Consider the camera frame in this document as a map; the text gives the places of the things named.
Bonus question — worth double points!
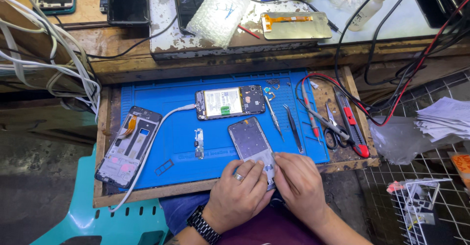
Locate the teal plastic chair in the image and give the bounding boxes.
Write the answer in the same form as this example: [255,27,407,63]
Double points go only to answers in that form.
[31,144,170,245]

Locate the black phone with cracked screen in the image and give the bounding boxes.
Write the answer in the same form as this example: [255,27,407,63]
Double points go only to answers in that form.
[172,0,212,36]

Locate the orange paper sign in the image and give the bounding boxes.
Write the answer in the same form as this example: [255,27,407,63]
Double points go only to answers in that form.
[448,152,470,191]

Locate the black tweezers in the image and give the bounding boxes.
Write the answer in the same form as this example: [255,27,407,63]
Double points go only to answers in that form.
[282,103,306,155]

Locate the red and black utility knife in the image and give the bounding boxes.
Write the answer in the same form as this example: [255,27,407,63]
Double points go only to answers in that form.
[333,86,371,159]

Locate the thin black cable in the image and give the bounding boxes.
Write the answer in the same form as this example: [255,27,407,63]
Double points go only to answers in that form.
[53,14,179,60]

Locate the blue silicone repair mat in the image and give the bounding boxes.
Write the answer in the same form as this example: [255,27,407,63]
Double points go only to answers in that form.
[119,68,330,193]

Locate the black metal wristwatch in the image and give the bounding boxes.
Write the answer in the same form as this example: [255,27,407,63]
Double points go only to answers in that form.
[186,205,222,245]

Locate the white charging cable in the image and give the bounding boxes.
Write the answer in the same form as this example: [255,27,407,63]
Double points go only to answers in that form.
[108,104,197,213]

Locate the phone frame with orange flex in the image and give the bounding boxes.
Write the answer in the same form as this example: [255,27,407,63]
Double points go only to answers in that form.
[94,106,163,190]

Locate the silver phone frame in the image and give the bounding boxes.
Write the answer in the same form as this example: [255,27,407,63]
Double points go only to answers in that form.
[227,116,278,192]

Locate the thin red stick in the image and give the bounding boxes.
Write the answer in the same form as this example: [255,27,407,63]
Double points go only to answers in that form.
[237,24,261,40]

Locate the stack of white papers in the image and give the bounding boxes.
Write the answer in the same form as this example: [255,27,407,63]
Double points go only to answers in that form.
[414,97,470,143]

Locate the white glue bottle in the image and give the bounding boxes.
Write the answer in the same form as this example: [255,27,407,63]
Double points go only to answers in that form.
[347,0,398,33]

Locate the white wire basket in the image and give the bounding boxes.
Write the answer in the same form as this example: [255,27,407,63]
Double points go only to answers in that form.
[387,178,453,245]

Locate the bundle of black cables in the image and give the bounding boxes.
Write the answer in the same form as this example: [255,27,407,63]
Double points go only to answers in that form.
[295,0,470,125]

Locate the person's left hand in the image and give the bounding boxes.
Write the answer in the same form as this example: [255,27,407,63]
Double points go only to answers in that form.
[202,160,275,235]

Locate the phone display with orange flex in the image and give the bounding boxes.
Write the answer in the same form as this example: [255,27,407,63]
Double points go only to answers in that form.
[260,11,333,41]

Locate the bundle of white cables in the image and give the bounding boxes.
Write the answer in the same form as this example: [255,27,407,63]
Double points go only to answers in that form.
[0,0,102,125]

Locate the person's right hand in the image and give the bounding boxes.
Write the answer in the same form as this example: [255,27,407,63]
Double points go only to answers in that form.
[273,152,332,221]

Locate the red multimeter probe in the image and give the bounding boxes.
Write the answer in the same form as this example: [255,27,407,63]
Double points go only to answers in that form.
[301,77,321,140]

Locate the red probe cable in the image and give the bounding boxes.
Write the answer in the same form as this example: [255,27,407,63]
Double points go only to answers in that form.
[300,0,470,127]

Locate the silver precision screwdriver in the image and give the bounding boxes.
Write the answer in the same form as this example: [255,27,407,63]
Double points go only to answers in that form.
[264,95,285,142]

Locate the dark SIM card tray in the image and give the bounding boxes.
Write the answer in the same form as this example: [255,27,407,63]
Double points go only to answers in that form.
[154,159,175,177]

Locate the opened phone with battery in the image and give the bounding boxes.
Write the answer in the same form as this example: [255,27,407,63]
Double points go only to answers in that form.
[195,85,266,122]

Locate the black handled scissors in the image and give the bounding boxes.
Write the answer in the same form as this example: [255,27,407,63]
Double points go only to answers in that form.
[323,101,352,151]

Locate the white wire grid rack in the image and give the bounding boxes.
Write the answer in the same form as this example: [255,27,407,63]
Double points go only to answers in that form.
[357,70,470,245]

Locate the clear plastic bag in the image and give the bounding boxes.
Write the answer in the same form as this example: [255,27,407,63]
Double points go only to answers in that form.
[368,115,461,166]

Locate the white painted wooden board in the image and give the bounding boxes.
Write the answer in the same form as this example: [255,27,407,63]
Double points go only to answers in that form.
[149,0,321,61]

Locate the blue jeans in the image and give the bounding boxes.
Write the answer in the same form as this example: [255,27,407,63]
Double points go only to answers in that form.
[158,191,214,235]

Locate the small charging port board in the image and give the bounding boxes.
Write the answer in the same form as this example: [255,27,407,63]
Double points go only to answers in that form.
[194,128,205,160]

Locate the black device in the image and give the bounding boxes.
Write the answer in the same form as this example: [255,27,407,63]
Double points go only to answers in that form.
[406,0,470,29]

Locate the bubble wrap package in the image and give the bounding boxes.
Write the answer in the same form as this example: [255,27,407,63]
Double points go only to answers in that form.
[185,0,257,50]

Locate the maroon shirt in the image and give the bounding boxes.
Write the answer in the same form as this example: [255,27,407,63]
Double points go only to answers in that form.
[216,200,328,245]

